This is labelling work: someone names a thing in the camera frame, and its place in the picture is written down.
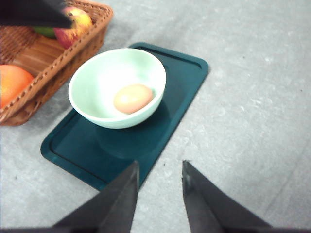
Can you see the beige egg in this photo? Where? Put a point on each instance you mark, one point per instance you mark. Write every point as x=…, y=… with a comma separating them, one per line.
x=132, y=98

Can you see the dark teal tray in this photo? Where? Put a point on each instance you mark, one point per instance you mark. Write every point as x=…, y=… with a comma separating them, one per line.
x=96, y=155

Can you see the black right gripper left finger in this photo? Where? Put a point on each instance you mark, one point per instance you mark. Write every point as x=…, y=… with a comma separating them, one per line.
x=110, y=211

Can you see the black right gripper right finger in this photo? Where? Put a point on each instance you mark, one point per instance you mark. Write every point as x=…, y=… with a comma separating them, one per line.
x=212, y=210

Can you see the light green bowl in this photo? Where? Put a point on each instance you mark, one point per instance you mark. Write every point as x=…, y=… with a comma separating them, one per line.
x=95, y=81

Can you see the orange tangerine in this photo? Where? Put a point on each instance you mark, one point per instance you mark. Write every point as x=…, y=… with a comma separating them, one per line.
x=13, y=81

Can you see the red yellow apple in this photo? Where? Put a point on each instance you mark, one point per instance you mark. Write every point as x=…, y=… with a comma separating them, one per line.
x=82, y=23

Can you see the brown wicker basket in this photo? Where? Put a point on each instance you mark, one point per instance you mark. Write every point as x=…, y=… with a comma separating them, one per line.
x=50, y=63

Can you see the green avocado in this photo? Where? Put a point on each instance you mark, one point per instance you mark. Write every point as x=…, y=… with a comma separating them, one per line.
x=46, y=31

